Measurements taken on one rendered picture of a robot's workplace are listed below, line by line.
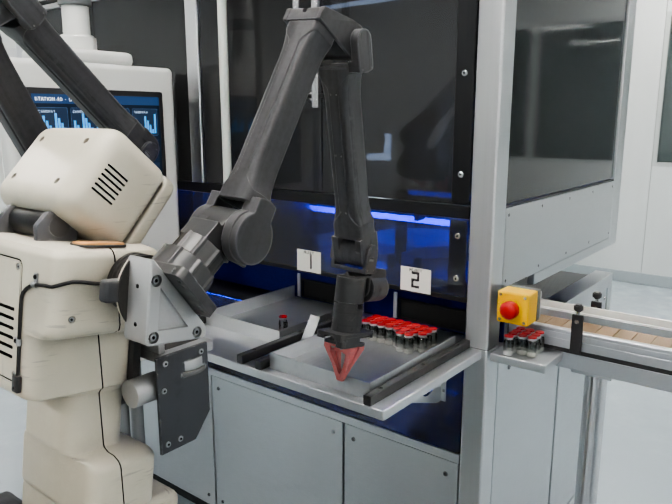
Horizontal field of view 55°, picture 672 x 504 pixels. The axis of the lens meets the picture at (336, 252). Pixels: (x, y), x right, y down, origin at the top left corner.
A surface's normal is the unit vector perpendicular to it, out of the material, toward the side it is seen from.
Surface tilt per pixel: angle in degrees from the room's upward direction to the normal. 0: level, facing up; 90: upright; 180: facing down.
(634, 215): 90
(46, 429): 82
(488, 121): 90
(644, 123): 90
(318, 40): 102
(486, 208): 90
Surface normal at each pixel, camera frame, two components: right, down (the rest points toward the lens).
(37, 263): -0.62, 0.02
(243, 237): 0.81, 0.16
